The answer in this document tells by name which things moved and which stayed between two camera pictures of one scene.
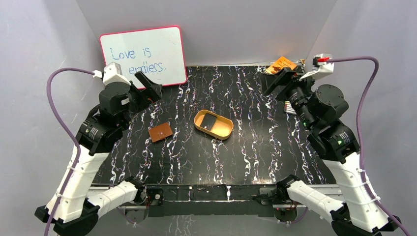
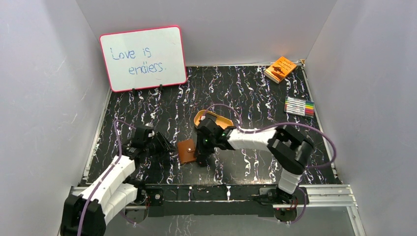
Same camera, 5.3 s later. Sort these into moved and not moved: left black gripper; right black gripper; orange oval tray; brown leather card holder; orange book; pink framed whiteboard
Moved: right black gripper; brown leather card holder; left black gripper
Not moved: orange book; pink framed whiteboard; orange oval tray
